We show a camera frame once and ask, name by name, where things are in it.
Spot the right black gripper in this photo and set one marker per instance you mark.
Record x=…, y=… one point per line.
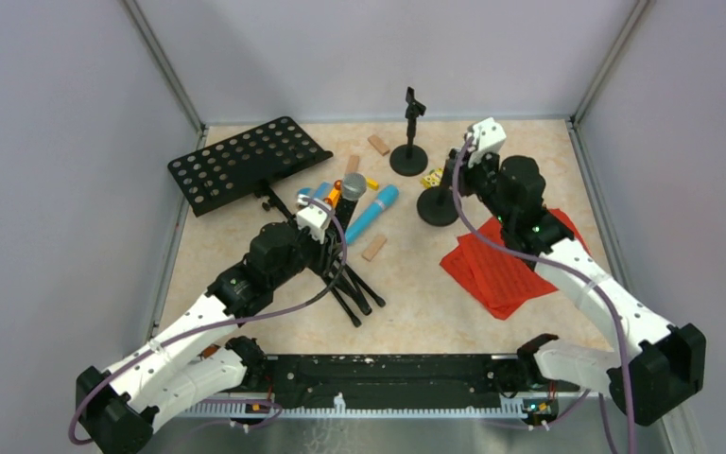
x=465, y=172

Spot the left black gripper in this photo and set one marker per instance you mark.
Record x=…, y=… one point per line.
x=325, y=253

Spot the black round-base microphone stand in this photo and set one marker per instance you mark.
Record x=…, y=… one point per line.
x=410, y=159

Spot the black silver-head microphone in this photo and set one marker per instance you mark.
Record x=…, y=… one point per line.
x=352, y=188

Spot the blue toy microphone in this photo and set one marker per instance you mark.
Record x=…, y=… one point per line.
x=383, y=201

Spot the red sheet music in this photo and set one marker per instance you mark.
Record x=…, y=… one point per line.
x=499, y=281

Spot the black music stand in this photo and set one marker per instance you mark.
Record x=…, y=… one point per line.
x=249, y=163

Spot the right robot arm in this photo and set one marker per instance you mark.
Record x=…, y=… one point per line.
x=654, y=366

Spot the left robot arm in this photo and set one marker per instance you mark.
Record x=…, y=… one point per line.
x=119, y=409

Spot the yellow toy block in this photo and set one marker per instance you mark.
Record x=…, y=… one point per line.
x=432, y=178

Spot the blue yellow toy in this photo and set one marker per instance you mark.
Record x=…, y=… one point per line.
x=328, y=192

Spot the light wooden block front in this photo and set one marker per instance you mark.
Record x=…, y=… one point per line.
x=374, y=247

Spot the light wooden block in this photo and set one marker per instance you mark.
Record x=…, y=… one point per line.
x=379, y=144
x=352, y=164
x=374, y=247

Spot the light wooden block middle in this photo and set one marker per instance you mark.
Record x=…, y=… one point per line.
x=352, y=164

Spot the light wooden block back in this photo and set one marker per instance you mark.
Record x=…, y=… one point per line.
x=379, y=144

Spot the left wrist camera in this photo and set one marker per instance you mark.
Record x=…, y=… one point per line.
x=313, y=215

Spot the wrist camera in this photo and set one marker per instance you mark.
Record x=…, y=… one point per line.
x=313, y=215
x=483, y=138

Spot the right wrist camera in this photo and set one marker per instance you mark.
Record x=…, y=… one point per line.
x=483, y=138

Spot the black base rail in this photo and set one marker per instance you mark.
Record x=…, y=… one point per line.
x=394, y=382

